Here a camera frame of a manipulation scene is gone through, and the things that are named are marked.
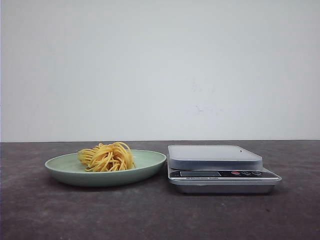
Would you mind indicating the yellow vermicelli noodle bundle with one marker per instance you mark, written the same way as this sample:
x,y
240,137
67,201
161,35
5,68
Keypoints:
x,y
111,157

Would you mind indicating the silver digital kitchen scale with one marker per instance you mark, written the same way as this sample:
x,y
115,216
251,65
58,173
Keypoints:
x,y
218,169

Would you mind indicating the light green round plate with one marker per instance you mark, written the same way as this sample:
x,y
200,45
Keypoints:
x,y
67,169

